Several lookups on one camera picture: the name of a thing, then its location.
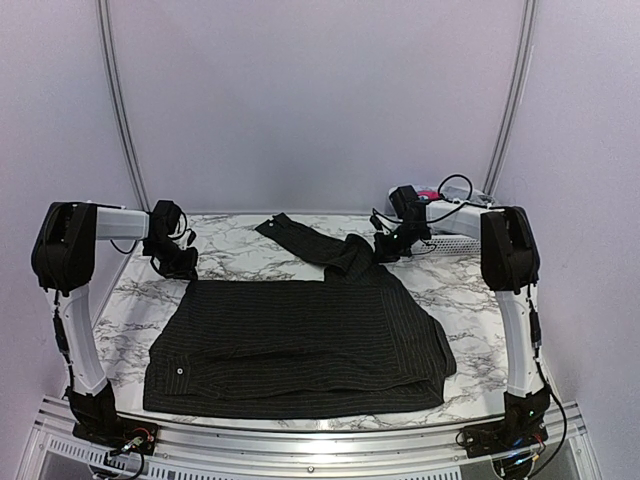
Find grey denim jeans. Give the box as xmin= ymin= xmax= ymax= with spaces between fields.
xmin=441 ymin=186 xmax=495 ymax=207

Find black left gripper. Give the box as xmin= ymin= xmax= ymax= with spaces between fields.
xmin=143 ymin=237 xmax=197 ymax=280

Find white plastic laundry basket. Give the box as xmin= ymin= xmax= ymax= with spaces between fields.
xmin=389 ymin=185 xmax=483 ymax=256

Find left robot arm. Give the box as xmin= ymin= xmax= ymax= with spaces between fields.
xmin=31 ymin=200 xmax=198 ymax=453

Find black pinstriped shirt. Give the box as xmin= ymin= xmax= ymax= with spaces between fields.
xmin=143 ymin=214 xmax=457 ymax=419

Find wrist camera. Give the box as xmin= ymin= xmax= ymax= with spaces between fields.
xmin=171 ymin=228 xmax=197 ymax=250
xmin=369 ymin=208 xmax=393 ymax=235

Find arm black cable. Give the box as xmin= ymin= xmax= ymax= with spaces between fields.
xmin=437 ymin=173 xmax=476 ymax=204
xmin=108 ymin=212 xmax=191 ymax=254

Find red garment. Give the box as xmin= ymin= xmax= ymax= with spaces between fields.
xmin=418 ymin=190 xmax=439 ymax=200

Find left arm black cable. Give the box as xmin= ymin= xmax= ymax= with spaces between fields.
xmin=108 ymin=212 xmax=191 ymax=254

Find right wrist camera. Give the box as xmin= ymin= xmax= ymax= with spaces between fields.
xmin=369 ymin=208 xmax=393 ymax=235

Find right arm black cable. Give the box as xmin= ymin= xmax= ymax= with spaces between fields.
xmin=437 ymin=173 xmax=476 ymax=204

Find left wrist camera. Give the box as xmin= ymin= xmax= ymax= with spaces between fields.
xmin=171 ymin=228 xmax=197 ymax=250

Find aluminium front rail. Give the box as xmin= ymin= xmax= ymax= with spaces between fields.
xmin=17 ymin=399 xmax=601 ymax=479

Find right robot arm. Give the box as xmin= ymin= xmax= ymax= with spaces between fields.
xmin=370 ymin=185 xmax=552 ymax=458

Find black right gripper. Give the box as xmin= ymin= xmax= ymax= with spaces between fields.
xmin=372 ymin=222 xmax=429 ymax=263

